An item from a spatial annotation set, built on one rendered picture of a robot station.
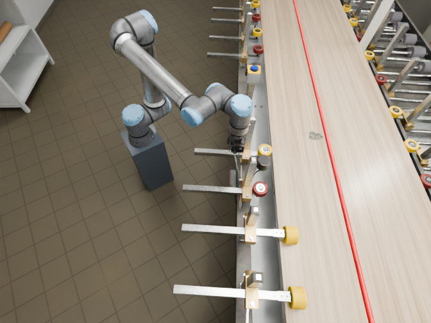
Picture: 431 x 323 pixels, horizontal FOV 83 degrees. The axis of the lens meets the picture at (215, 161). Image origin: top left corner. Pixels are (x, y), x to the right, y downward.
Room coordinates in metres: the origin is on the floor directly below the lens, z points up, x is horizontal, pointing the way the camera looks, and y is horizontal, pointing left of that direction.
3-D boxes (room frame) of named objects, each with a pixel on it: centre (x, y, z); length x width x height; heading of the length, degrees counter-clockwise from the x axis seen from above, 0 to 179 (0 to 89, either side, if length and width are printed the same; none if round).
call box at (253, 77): (1.13, -0.19, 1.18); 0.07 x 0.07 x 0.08; 88
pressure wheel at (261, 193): (0.58, -0.24, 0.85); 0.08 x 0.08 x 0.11
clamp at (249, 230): (0.35, -0.17, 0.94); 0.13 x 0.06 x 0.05; 178
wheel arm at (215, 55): (1.83, -0.12, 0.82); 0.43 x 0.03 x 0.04; 88
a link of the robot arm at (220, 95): (0.80, -0.01, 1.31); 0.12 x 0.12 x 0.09; 46
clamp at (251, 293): (0.10, -0.16, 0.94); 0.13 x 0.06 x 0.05; 178
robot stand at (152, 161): (1.11, 0.56, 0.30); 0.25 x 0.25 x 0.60; 34
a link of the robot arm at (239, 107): (0.73, -0.10, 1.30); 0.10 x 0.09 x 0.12; 46
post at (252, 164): (0.62, -0.18, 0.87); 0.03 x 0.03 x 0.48; 88
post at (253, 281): (0.12, -0.16, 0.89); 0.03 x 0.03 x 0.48; 88
